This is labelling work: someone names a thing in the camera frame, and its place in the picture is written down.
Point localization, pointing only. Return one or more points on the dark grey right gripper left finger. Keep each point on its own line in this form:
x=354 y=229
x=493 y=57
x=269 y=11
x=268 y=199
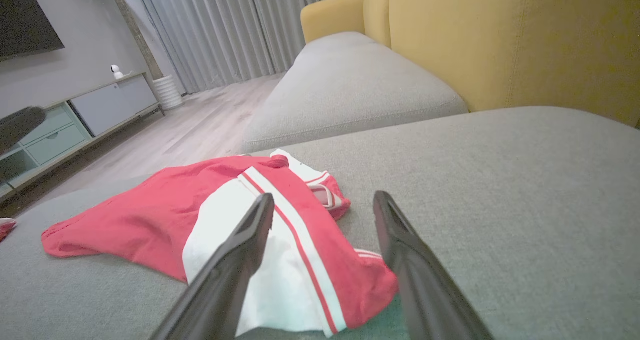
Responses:
x=235 y=270

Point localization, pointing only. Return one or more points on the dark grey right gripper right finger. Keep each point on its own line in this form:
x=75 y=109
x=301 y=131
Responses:
x=425 y=290

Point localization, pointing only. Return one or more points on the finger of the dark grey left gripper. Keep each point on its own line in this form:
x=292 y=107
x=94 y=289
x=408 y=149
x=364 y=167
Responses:
x=20 y=128

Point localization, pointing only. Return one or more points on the red shorts with white stripe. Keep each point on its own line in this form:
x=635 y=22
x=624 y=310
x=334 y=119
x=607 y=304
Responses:
x=5 y=227

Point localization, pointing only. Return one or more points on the red and white basketball jersey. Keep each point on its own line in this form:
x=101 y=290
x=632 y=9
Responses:
x=150 y=215

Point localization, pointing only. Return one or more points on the pale green TV cabinet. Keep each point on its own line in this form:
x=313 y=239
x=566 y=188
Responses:
x=110 y=103

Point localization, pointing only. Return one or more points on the black flat television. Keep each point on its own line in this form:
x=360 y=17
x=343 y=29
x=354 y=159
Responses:
x=25 y=15

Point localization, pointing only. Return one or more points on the large grey sofa seat cushion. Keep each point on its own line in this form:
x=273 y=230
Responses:
x=500 y=205

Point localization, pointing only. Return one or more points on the brown potted tree trunk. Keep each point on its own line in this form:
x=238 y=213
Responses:
x=135 y=30

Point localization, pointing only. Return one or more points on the white ribbed plant pot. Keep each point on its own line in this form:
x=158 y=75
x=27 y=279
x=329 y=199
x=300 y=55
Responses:
x=167 y=93

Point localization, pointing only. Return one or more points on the smaller grey sofa seat cushion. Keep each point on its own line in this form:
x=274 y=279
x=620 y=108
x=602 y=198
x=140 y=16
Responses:
x=350 y=85

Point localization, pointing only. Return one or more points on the grey pleated curtain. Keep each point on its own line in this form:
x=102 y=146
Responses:
x=225 y=30

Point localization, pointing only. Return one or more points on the wide yellow sofa back cushion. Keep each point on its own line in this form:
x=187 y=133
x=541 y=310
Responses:
x=525 y=40

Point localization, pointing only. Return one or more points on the yellow sofa armrest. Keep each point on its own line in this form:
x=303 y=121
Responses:
x=332 y=15

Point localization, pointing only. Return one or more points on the narrow yellow sofa back cushion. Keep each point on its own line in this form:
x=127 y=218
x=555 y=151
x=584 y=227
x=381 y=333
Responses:
x=377 y=10

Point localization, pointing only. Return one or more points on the small white security camera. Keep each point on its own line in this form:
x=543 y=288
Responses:
x=116 y=71

